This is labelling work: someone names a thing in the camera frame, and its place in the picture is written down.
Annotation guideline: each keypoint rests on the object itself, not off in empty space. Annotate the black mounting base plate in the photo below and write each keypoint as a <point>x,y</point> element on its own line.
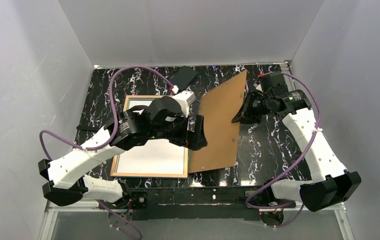
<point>192,203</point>

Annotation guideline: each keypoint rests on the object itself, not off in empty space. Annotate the black foam block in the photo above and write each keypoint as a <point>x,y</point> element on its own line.
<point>183,77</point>

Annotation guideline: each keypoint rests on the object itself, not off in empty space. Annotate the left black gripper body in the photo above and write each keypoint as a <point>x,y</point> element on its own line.
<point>194,133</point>

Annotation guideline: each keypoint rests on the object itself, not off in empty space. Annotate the aluminium rail right side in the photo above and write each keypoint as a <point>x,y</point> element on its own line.
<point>292,69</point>

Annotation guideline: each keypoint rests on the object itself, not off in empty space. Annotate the light wooden picture frame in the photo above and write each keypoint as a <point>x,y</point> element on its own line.
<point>116,165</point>

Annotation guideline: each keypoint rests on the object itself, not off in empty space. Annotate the colour photo print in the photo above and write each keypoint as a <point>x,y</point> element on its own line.
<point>156,155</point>

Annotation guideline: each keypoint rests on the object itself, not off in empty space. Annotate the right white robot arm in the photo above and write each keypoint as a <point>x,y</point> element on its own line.
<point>317,179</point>

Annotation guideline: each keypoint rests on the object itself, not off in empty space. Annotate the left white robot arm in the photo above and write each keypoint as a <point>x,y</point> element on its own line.
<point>67,179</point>

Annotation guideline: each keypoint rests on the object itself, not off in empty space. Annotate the aluminium rail front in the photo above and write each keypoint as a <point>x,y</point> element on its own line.
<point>86,220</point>

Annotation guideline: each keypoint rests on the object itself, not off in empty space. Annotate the aluminium rail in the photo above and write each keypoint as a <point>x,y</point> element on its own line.
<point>86,220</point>
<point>292,69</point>

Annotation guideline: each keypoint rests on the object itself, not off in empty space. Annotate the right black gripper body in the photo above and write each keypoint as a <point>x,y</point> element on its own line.
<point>250,108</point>

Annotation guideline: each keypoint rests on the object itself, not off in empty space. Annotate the brown cardboard backing board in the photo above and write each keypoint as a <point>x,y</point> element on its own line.
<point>219,106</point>

